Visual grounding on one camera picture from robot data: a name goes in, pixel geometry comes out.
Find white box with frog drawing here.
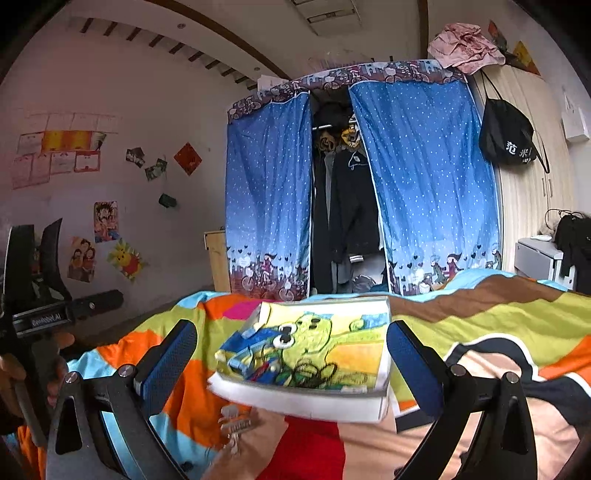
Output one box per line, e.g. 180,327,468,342
208,296,392,423

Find family cartoon poster lower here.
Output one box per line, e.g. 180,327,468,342
67,237,96,283

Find person's left hand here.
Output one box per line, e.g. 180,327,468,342
0,331,76,418

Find red square wall sticker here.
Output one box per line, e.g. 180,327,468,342
173,143,202,176

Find green wall hook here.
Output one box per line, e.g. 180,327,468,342
158,193,178,209

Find pink cloth on wardrobe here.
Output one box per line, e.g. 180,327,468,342
428,23,506,75

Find colourful cartoon bed blanket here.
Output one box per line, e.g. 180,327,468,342
69,270,590,479

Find blue dotted curtain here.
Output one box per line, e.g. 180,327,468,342
349,81,502,296
224,93,312,302

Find dark hanging clothes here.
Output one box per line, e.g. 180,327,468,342
311,87,388,294

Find row of wall drawings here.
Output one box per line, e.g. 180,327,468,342
9,111,120,190

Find wooden board by curtain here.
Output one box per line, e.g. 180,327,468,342
204,230,230,292

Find yellow bear wall sticker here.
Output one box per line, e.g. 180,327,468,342
107,239,146,282

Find black hanging bag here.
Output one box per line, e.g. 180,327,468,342
479,70,550,174

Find white side cabinet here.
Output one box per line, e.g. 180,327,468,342
514,235,576,290

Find cartoon character poster upper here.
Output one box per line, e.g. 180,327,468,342
93,201,120,243

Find blue dotted right curtain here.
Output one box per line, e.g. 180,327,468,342
349,81,502,296

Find blue dotted left curtain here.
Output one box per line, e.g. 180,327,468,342
224,93,312,302

